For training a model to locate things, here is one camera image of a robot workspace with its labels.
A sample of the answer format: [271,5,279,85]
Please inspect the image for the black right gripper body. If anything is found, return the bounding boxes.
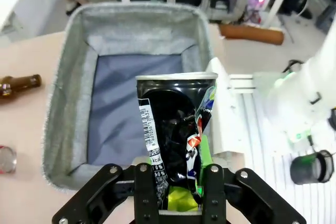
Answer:
[289,149,335,186]

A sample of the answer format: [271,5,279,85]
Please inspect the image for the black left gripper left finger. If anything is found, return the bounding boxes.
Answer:
[51,156,160,224]

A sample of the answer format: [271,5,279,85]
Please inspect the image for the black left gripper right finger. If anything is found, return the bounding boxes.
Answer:
[198,134,307,224]

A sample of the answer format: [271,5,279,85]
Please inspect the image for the black snack bag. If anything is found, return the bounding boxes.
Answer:
[135,72,219,213]

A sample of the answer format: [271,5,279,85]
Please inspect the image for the grey felt basket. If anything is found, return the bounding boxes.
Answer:
[41,1,214,191]

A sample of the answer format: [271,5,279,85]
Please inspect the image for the red drink can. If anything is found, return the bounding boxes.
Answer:
[0,144,17,175]

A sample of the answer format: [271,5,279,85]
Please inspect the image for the brown glass bottle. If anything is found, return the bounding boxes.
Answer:
[0,73,43,105]

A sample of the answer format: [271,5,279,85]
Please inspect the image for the brown cardboard tube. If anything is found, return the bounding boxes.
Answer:
[219,23,285,46]

